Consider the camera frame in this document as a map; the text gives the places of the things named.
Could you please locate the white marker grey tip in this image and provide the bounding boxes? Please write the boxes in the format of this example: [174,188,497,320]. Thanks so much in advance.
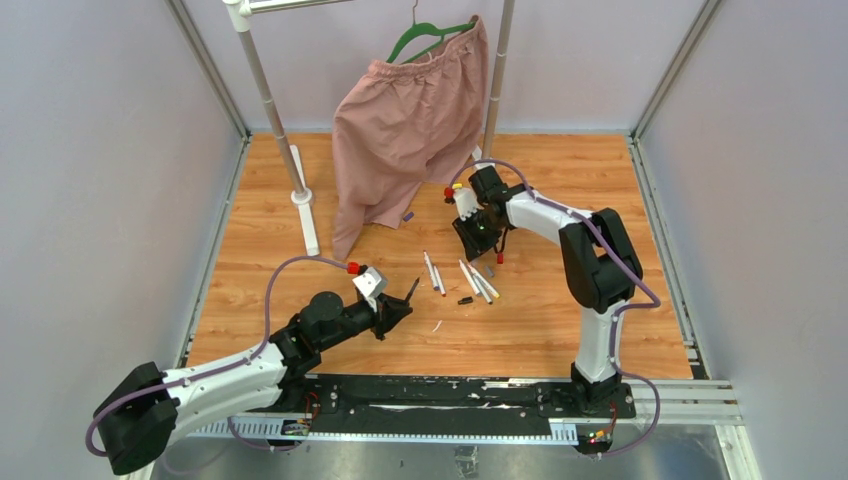
[458,260,481,296]

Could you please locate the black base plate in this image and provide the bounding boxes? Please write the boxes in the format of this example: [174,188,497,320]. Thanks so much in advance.
[266,374,636,438]

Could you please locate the green clothes hanger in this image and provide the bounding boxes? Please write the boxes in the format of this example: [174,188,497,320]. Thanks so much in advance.
[386,0,476,65]

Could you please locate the white marker red tip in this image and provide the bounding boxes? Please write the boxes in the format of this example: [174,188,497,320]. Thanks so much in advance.
[433,266,446,297]

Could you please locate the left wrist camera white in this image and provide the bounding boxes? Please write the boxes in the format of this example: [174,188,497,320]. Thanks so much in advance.
[353,266,388,299]

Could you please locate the pink shorts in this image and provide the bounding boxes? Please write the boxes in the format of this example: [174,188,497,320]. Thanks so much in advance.
[332,15,489,261]

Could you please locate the aluminium frame rail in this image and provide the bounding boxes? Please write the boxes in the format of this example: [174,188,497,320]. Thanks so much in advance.
[138,374,762,479]

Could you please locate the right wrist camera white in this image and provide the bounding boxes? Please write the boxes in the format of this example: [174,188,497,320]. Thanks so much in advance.
[453,187,481,221]

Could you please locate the clothes rack metal white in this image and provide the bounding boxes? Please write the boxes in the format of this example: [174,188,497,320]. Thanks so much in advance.
[222,0,518,258]

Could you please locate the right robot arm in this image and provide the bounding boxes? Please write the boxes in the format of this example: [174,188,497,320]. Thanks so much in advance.
[444,165,643,418]

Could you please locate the white marker yellow tip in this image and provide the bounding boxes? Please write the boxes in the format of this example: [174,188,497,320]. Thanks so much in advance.
[468,264,500,298]

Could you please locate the white marker teal tip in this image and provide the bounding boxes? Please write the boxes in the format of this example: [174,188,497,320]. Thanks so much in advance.
[471,274,493,305]

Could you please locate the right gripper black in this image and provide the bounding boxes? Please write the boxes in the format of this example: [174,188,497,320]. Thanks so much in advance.
[454,208,506,262]

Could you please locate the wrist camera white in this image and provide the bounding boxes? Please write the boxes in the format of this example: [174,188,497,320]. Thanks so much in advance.
[453,187,481,221]
[353,266,388,299]

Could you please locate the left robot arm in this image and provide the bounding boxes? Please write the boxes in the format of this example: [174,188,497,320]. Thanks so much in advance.
[91,275,413,476]

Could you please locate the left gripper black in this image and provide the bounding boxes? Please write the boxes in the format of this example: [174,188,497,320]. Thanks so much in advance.
[317,293,412,352]

